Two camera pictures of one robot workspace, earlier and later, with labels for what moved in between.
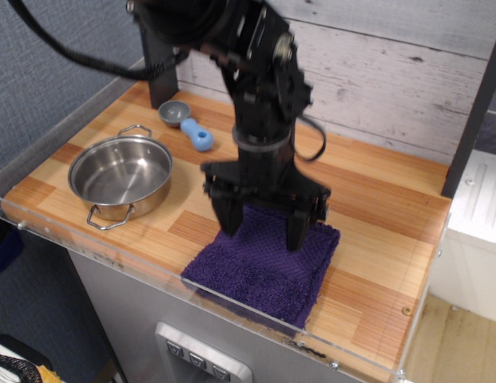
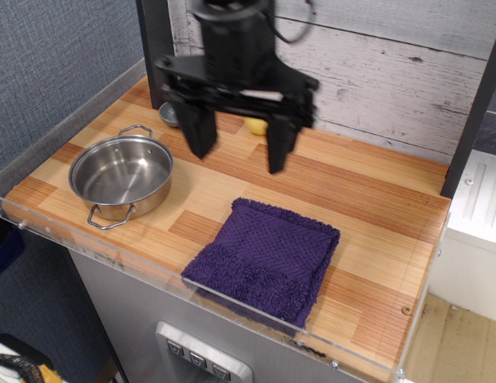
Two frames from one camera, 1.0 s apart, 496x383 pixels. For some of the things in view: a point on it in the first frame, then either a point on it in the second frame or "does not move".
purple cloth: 255,270 does not move
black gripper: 266,174 -> 240,71
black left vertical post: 159,47 does not move
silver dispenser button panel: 183,358 does not move
